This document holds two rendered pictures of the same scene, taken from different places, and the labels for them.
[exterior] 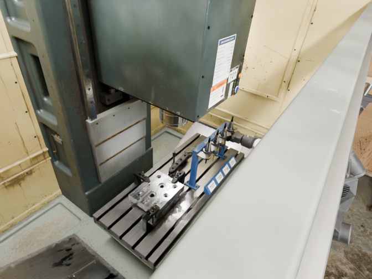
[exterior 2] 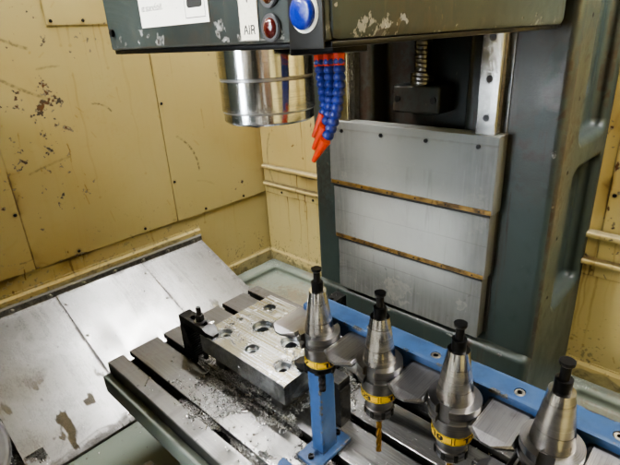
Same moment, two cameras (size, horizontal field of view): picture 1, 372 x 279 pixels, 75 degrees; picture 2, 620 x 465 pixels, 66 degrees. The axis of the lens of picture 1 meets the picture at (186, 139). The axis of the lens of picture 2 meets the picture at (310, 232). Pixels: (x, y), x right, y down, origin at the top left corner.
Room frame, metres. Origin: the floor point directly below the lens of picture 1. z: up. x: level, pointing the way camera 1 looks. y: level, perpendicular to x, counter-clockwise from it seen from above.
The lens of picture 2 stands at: (1.38, -0.74, 1.63)
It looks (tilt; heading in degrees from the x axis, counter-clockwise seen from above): 23 degrees down; 103
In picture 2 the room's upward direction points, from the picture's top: 3 degrees counter-clockwise
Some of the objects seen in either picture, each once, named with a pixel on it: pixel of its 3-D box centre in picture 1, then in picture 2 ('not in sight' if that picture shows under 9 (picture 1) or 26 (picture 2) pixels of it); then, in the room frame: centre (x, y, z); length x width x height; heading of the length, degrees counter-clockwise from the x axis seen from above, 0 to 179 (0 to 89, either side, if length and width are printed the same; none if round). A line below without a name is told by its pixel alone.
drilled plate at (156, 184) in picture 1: (156, 192); (277, 342); (1.09, 0.16, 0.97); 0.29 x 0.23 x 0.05; 148
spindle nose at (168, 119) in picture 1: (174, 110); (267, 83); (1.14, 0.08, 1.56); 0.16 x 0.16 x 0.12
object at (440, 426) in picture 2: not in sight; (452, 421); (1.44, -0.27, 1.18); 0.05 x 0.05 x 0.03
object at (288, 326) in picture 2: (203, 155); (293, 323); (1.21, -0.12, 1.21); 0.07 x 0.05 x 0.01; 58
